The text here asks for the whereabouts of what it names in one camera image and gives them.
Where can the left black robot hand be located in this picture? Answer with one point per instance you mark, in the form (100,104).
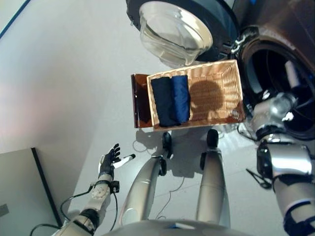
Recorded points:
(108,162)

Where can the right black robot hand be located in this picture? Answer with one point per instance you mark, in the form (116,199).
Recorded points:
(292,73)

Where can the black garment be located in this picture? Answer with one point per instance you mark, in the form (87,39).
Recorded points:
(163,100)

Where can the blue garment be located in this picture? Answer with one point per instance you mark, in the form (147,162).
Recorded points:
(182,98)

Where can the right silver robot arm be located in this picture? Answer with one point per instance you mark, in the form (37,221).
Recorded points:
(290,157)

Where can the grey washing machine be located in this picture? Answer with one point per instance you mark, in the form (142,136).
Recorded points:
(283,24)

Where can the left silver robot leg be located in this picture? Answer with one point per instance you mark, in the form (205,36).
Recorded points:
(142,186)

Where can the brown glossy stool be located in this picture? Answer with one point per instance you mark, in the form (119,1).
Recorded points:
(141,103)

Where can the wicker laundry basket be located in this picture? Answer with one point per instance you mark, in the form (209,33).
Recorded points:
(216,73)

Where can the grey cabinet panel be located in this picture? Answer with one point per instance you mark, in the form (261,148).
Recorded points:
(19,184)

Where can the grey robot torso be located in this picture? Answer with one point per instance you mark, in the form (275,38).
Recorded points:
(172,229)

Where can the round glass washer door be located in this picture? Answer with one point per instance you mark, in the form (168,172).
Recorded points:
(172,29)

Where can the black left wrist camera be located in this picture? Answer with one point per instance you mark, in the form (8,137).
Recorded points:
(115,186)

